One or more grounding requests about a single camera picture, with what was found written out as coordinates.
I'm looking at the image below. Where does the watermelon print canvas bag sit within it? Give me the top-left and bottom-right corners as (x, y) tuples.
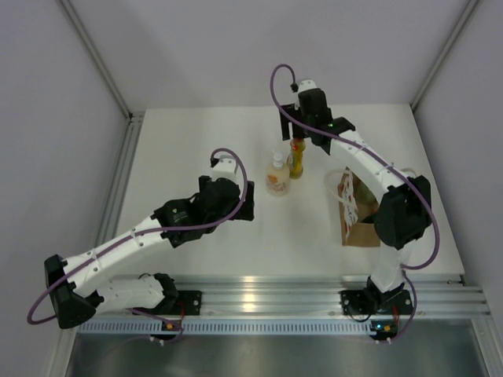
(324, 168), (381, 248)

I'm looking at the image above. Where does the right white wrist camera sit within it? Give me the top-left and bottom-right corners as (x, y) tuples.
(291, 79), (318, 93)

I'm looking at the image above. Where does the yellow bottle red cap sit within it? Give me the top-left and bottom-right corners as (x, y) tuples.
(287, 138), (306, 179)

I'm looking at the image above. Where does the white slotted cable duct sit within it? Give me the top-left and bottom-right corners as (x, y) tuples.
(78, 318), (380, 335)

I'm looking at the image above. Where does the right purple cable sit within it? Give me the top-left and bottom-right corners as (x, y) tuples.
(269, 64), (440, 346)

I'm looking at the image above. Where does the aluminium corner post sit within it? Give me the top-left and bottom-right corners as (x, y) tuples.
(58, 0), (133, 119)
(409, 0), (483, 113)

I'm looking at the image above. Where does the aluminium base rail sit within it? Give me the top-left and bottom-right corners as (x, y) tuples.
(175, 276), (490, 319)

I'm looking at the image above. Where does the right aluminium corner post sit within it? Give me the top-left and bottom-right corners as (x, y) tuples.
(409, 0), (483, 113)

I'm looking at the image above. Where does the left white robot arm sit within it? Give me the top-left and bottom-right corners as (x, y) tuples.
(44, 176), (255, 329)

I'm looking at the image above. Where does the left aluminium corner post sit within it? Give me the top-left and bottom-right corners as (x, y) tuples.
(58, 0), (133, 119)

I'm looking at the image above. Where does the cream pump lotion bottle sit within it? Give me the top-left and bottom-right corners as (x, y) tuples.
(266, 152), (290, 196)

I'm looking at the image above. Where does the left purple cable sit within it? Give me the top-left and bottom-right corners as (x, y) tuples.
(26, 147), (249, 346)

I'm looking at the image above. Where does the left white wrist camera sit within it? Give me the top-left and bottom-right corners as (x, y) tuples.
(211, 155), (237, 182)

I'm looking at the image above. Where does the purple cable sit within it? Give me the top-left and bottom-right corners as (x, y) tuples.
(26, 147), (249, 346)
(269, 64), (440, 346)

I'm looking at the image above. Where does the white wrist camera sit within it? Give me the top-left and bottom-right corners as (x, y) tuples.
(211, 155), (237, 182)
(291, 79), (318, 93)

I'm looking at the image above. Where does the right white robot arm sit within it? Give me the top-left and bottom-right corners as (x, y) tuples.
(280, 79), (431, 319)

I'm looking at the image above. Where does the pale green white-capped bottle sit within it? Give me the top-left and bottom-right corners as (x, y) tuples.
(356, 181), (378, 206)

